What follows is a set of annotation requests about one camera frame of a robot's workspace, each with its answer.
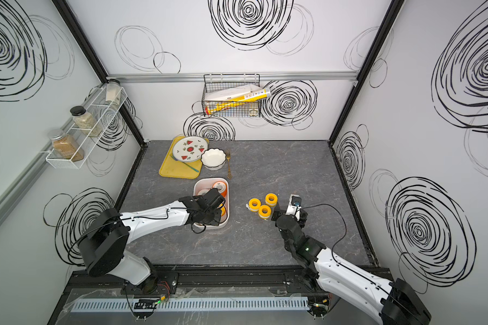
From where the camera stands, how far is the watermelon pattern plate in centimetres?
114

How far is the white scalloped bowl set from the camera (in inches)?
42.7

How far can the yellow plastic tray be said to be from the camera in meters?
1.08
